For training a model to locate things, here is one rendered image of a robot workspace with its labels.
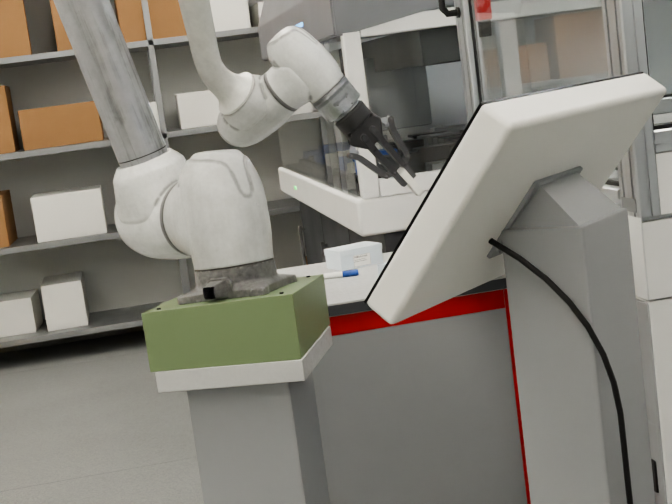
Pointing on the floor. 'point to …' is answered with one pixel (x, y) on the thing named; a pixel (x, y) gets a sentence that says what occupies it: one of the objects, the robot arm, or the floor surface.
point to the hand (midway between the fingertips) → (410, 181)
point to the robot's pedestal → (256, 429)
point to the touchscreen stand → (578, 362)
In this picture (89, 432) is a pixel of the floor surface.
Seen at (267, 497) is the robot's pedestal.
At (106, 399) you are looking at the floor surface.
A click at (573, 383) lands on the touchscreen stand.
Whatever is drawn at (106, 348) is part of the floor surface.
